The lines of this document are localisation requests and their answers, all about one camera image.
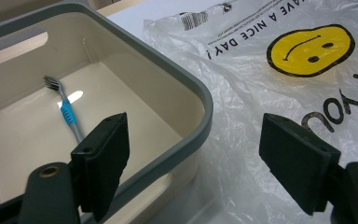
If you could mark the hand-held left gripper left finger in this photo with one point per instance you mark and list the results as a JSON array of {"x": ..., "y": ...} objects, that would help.
[{"x": 102, "y": 161}]

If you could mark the clear plastic bag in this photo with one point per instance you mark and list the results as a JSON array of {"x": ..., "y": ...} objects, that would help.
[{"x": 245, "y": 93}]

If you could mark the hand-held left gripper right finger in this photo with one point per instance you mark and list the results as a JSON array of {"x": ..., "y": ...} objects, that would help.
[{"x": 298, "y": 158}]

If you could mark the blue and grey toothbrush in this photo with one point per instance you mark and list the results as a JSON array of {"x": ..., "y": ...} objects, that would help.
[{"x": 67, "y": 113}]

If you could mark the beige basin with grey rim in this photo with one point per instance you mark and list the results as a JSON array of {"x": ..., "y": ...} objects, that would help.
[{"x": 136, "y": 93}]

